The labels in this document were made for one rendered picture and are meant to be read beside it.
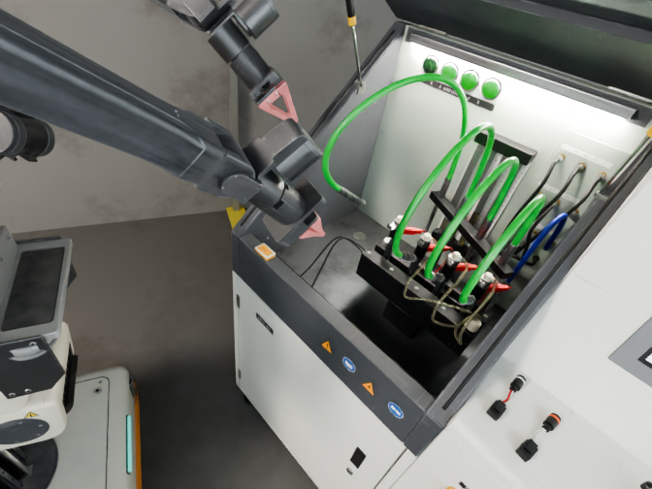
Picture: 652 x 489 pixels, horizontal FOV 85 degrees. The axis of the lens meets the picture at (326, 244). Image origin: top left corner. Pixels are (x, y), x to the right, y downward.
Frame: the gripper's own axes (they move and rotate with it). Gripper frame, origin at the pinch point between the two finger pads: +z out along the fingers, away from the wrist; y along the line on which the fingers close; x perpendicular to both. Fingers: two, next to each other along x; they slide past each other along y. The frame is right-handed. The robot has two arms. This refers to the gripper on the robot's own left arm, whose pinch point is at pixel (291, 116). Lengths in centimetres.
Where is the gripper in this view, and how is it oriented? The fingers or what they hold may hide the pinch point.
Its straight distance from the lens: 77.8
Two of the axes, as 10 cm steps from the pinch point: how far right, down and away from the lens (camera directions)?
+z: 6.1, 6.1, 5.1
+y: -2.1, -4.9, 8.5
